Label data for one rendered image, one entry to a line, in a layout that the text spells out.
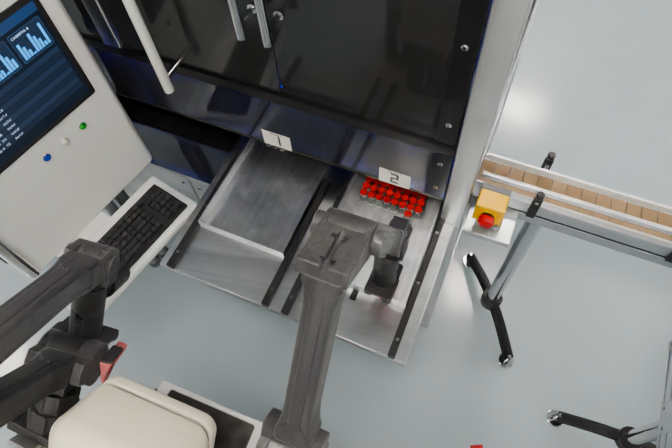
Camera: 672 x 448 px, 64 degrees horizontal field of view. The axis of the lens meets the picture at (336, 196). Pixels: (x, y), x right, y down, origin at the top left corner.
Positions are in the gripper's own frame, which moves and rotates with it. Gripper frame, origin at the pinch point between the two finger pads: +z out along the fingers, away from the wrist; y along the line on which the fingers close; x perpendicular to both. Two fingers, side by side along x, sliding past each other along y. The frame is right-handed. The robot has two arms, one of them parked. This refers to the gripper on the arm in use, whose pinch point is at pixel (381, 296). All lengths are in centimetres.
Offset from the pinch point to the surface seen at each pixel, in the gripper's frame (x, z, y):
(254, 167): 49, -1, 25
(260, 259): 33.9, 3.4, -0.7
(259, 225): 38.9, 1.8, 8.2
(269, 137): 43, -15, 25
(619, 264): -79, 78, 98
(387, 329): -4.1, 4.3, -5.6
